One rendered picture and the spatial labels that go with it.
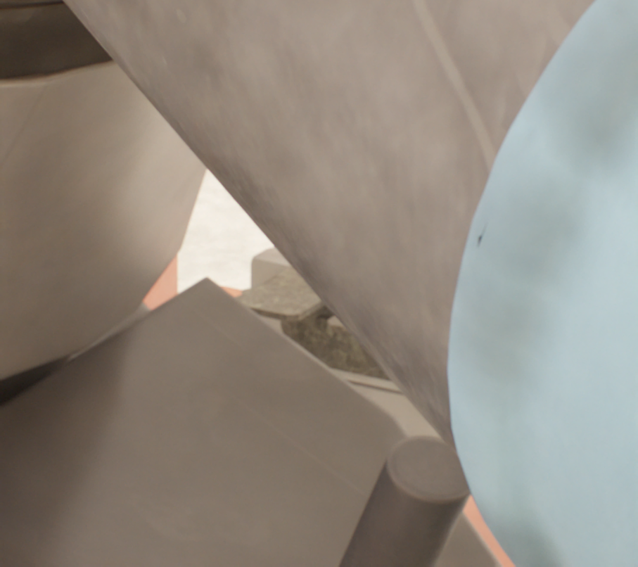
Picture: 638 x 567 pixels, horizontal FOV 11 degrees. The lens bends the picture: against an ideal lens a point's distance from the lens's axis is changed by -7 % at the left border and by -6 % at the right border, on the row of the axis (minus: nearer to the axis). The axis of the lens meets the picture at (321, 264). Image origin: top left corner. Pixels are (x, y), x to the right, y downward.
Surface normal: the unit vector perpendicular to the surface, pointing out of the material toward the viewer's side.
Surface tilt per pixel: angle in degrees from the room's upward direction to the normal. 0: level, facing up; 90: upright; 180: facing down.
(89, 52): 114
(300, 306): 0
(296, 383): 24
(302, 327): 90
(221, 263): 0
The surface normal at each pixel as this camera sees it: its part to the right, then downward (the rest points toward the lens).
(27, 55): 0.43, 0.69
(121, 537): 0.27, -0.74
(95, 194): 0.63, 0.62
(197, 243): 0.01, -0.94
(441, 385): -0.82, 0.52
